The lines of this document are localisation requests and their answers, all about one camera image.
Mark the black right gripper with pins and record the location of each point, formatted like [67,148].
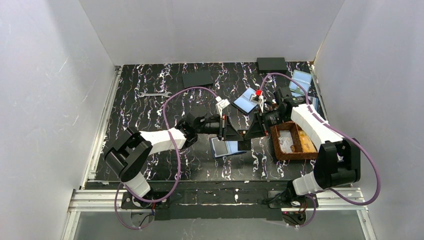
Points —
[262,122]

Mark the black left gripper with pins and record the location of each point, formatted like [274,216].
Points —
[224,127]

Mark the dark blue card holder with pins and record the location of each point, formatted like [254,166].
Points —
[232,147]

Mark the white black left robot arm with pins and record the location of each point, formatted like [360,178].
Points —
[129,152]

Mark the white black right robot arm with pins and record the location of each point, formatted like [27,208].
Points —
[338,160]

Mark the dark card in holder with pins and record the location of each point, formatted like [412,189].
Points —
[219,148]

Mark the open blue card holder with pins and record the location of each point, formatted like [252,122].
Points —
[244,103]

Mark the white cards in basket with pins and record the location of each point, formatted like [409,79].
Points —
[286,141]

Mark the yellow cards in basket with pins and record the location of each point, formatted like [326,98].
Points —
[306,143]

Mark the blue striped card holder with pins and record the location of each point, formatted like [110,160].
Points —
[309,99]

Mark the light blue snap card holder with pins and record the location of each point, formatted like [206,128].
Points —
[302,78]

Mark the woven brown basket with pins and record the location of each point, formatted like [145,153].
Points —
[294,130]

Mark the black flat box centre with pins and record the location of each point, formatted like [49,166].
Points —
[197,79]

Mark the black box at back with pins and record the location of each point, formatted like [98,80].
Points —
[267,65]

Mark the silver open-end wrench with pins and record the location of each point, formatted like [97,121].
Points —
[163,94]

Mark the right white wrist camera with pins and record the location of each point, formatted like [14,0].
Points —
[258,98]

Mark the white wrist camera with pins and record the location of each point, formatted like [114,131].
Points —
[221,104]
[258,98]

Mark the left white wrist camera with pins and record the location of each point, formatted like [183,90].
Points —
[221,104]

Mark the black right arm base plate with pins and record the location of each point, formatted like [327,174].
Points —
[276,199]

